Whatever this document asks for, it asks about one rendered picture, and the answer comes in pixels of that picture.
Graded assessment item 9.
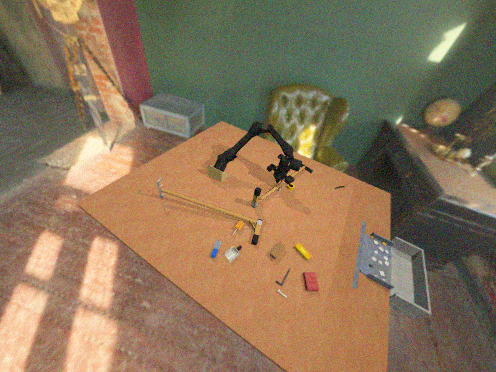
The white open tray with black handle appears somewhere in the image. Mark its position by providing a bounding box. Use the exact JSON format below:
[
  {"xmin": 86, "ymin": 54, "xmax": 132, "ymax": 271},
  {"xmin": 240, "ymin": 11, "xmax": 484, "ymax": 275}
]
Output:
[{"xmin": 224, "ymin": 245, "xmax": 242, "ymax": 262}]

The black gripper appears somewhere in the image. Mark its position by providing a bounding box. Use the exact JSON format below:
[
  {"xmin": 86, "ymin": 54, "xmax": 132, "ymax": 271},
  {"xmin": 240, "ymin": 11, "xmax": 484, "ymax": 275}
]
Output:
[{"xmin": 267, "ymin": 164, "xmax": 294, "ymax": 185}]

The yellow spirit level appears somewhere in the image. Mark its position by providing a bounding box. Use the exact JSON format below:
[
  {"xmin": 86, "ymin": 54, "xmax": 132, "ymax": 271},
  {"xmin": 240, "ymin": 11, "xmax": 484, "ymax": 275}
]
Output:
[{"xmin": 294, "ymin": 243, "xmax": 312, "ymax": 260}]

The red rectangular block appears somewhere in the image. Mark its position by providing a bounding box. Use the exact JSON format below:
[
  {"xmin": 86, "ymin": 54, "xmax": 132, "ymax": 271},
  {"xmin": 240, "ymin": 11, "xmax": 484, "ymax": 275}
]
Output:
[{"xmin": 302, "ymin": 272, "xmax": 319, "ymax": 292}]

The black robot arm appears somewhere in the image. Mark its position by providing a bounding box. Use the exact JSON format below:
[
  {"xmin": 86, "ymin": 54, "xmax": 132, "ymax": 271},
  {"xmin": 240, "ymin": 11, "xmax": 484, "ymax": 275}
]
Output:
[{"xmin": 213, "ymin": 121, "xmax": 302, "ymax": 174}]

